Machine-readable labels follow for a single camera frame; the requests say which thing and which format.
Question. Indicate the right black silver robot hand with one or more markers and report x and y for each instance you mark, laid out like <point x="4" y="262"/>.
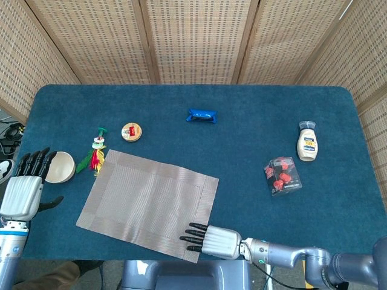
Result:
<point x="222" y="243"/>

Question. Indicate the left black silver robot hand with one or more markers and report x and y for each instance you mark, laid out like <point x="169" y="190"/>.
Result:
<point x="21" y="199"/>

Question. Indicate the cream bowl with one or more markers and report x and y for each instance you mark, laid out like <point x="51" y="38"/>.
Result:
<point x="63" y="169"/>

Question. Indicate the grey woven placemat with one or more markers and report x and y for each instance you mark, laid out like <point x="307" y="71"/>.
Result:
<point x="145" y="199"/>

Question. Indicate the white black sneaker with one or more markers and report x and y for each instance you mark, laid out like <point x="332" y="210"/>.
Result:
<point x="5" y="170"/>

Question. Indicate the grey robot torso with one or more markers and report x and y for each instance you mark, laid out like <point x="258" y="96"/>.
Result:
<point x="187" y="276"/>

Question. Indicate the white table leg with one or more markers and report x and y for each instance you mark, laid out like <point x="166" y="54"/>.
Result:
<point x="269" y="284"/>

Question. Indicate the feather shuttlecock toy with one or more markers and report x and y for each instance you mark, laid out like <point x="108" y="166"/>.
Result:
<point x="95" y="158"/>

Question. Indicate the clear box of red capsules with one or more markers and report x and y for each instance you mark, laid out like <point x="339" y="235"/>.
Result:
<point x="282" y="176"/>

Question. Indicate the blue carpet table cover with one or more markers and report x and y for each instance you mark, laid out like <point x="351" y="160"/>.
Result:
<point x="242" y="136"/>

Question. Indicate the blue snack packet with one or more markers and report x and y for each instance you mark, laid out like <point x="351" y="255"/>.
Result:
<point x="201" y="115"/>

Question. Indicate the round tin with label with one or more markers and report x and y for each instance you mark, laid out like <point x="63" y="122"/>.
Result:
<point x="132" y="132"/>

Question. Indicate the mayonnaise squeeze bottle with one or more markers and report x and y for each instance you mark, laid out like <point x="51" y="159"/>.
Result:
<point x="307" y="145"/>

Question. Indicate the woven folding screen panel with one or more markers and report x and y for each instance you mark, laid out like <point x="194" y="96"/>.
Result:
<point x="287" y="39"/>
<point x="356" y="60"/>
<point x="99" y="39"/>
<point x="18" y="60"/>
<point x="196" y="39"/>

